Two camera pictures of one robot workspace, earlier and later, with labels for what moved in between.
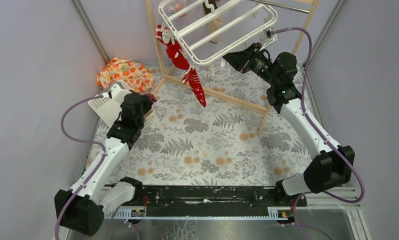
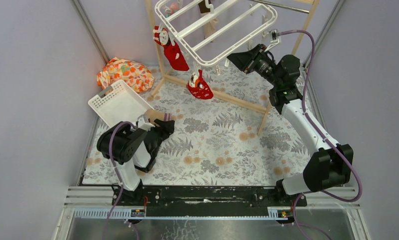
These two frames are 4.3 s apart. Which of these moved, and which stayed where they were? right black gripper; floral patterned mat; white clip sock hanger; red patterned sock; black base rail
Moved: red patterned sock
Stayed: black base rail; white clip sock hanger; floral patterned mat; right black gripper
